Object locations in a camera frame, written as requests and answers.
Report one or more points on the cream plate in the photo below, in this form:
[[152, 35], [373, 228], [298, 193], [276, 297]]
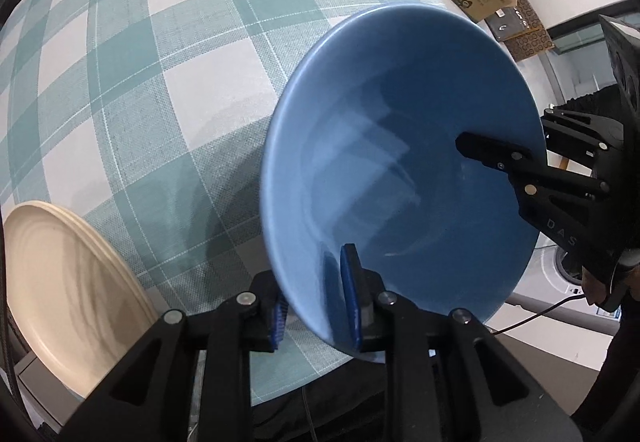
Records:
[[131, 278], [60, 282], [145, 294]]

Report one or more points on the person's right forearm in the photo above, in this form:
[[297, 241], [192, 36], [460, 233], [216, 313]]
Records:
[[610, 372]]

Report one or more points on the glass sliding door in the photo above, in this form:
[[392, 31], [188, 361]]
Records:
[[575, 56]]

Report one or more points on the person's right hand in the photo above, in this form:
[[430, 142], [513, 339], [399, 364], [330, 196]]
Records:
[[595, 289]]

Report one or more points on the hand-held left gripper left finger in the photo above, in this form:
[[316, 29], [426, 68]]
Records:
[[277, 322]]

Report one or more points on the blue bowl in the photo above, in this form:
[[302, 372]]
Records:
[[400, 121]]

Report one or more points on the brown patterned box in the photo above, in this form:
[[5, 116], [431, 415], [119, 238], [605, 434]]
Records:
[[530, 46]]

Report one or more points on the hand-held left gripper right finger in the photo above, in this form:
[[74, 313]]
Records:
[[350, 297]]

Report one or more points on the white washing machine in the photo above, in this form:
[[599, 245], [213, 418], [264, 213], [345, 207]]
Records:
[[545, 272]]

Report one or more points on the grey pouch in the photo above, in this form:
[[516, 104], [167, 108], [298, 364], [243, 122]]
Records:
[[510, 24]]

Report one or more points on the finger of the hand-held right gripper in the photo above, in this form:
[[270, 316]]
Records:
[[490, 151], [580, 131]]

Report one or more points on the teal checked tablecloth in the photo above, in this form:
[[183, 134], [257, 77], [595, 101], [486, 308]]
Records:
[[150, 71]]

